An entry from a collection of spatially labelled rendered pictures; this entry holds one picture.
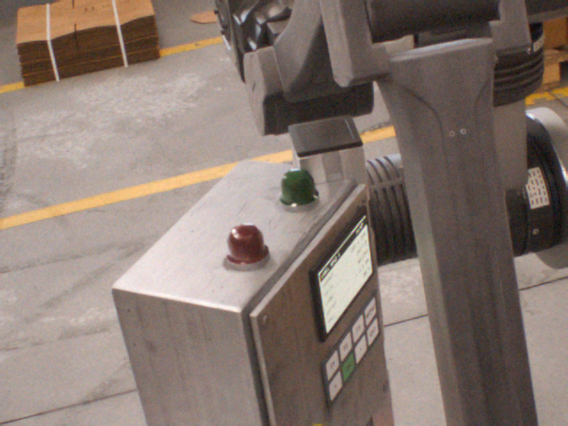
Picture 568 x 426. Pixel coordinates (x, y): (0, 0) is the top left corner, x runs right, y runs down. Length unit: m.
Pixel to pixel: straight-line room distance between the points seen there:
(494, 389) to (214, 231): 0.20
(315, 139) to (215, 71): 4.14
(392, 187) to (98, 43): 3.40
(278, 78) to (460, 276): 0.36
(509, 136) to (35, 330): 2.31
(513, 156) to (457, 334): 0.67
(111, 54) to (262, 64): 4.18
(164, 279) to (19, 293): 2.93
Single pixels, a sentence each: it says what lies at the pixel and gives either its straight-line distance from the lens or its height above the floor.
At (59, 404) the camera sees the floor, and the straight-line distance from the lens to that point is 3.08.
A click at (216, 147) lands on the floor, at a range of 4.21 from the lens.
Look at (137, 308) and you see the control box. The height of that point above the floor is 1.46.
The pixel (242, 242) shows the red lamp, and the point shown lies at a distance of 0.66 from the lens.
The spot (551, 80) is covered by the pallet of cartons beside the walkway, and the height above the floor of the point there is 0.03.
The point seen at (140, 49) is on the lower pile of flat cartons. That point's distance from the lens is 5.12.
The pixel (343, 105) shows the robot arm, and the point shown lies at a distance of 1.00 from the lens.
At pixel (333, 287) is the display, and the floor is 1.43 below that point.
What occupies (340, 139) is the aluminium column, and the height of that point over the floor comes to 1.50.
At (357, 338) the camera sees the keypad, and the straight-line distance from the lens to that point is 0.78.
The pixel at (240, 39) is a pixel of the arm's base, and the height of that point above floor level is 1.45.
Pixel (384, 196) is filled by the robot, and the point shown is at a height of 0.94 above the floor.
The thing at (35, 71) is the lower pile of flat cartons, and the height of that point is 0.06.
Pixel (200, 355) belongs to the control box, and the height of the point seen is 1.44.
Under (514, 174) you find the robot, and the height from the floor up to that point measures 1.20.
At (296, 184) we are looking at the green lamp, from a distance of 0.71.
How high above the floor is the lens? 1.83
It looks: 30 degrees down
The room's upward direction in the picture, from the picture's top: 9 degrees counter-clockwise
